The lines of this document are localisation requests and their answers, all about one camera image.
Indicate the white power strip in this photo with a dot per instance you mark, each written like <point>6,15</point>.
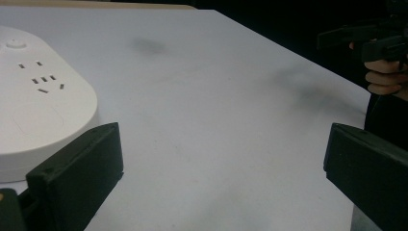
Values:
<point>38,106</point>

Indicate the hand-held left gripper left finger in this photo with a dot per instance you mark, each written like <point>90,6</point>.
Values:
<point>77,173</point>

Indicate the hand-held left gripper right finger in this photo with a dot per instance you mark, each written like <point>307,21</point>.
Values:
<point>372,163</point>

